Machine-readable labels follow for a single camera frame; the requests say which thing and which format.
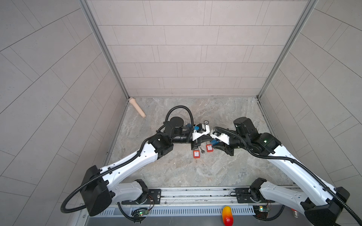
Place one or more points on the right circuit board with wires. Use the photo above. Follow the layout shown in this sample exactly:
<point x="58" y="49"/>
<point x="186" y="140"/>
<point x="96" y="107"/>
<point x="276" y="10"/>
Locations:
<point x="261" y="211"/>

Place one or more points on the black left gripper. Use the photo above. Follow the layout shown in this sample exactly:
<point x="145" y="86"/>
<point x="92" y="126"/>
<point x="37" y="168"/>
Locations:
<point x="194" y="146"/>

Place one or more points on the circuit board with wires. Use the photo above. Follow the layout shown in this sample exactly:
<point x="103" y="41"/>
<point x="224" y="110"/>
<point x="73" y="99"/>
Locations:
<point x="261" y="211"/>
<point x="140" y="213"/>

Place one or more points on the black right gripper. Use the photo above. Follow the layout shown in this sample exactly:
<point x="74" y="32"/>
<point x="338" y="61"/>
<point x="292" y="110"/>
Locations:
<point x="225" y="147"/>

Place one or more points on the red yellow toy fruit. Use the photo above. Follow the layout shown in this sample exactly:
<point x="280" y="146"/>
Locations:
<point x="227" y="216"/>

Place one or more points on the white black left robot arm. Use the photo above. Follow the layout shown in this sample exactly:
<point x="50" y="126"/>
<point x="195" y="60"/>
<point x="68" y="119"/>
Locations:
<point x="103" y="186"/>

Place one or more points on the red light bulb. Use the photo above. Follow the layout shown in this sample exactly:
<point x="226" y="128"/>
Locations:
<point x="295" y="213"/>

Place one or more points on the left circuit board with wires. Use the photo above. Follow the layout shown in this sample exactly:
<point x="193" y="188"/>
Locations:
<point x="140" y="213"/>

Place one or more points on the red padlock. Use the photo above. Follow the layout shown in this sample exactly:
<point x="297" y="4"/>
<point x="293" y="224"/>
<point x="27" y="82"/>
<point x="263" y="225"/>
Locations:
<point x="196" y="154"/>
<point x="209" y="148"/>

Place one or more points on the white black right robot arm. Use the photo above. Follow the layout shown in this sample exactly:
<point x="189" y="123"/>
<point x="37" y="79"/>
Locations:
<point x="320" y="202"/>

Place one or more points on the blue padlock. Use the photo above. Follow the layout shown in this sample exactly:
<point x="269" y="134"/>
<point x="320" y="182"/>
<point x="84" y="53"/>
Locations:
<point x="214" y="142"/>

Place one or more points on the metal base rail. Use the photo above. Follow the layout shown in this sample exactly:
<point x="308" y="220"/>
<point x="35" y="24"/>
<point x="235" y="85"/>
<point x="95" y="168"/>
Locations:
<point x="194" y="201"/>

